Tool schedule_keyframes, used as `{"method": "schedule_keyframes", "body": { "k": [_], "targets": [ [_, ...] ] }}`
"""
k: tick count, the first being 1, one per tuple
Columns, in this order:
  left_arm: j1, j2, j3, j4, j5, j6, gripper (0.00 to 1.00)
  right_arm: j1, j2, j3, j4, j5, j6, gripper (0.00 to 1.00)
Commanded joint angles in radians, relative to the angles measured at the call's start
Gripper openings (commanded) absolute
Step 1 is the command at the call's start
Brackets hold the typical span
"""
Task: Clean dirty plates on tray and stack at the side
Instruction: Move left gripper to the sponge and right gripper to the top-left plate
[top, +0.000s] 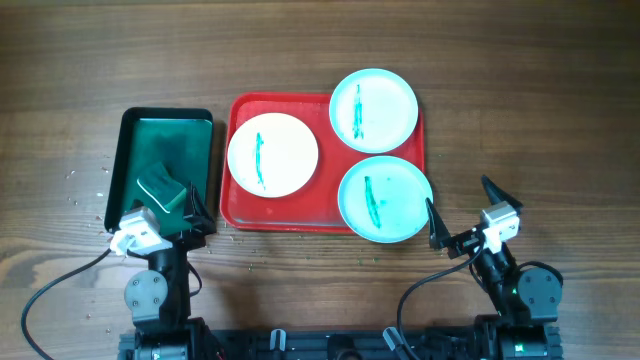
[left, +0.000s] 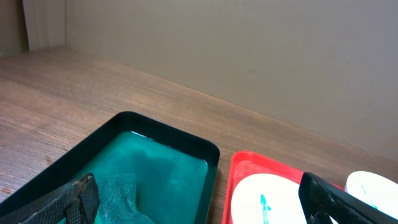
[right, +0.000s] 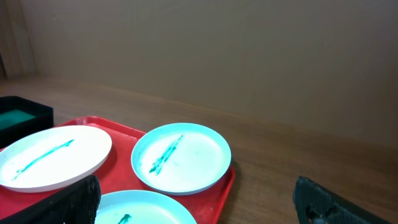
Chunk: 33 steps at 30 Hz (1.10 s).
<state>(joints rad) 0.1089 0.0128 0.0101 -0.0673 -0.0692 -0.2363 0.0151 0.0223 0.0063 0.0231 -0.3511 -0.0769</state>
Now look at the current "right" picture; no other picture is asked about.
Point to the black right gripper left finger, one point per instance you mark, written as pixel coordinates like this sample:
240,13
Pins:
75,204

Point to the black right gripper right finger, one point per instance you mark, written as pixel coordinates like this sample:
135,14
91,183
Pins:
315,204

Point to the white plate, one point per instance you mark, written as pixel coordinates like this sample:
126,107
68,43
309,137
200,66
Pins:
141,207
54,158
181,158

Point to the red plastic tray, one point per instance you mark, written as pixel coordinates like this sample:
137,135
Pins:
116,174

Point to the black basin with green water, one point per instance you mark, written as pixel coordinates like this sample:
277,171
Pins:
21,117

